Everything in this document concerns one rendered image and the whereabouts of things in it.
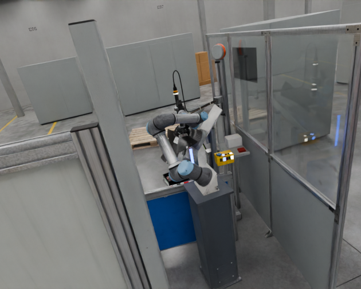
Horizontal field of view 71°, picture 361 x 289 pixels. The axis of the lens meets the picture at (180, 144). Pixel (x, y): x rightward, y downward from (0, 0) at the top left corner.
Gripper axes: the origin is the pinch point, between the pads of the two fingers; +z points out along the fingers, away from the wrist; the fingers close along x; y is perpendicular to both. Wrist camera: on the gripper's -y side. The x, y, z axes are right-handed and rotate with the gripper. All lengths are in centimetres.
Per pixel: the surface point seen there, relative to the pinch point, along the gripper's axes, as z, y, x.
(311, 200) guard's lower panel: -107, 59, 70
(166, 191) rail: -41, 65, -30
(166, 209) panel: -40, 87, -34
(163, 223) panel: -40, 103, -41
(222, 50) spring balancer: 31, -39, 60
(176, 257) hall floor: -43, 149, -35
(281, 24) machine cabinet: 118, -49, 177
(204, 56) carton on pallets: 779, 49, 231
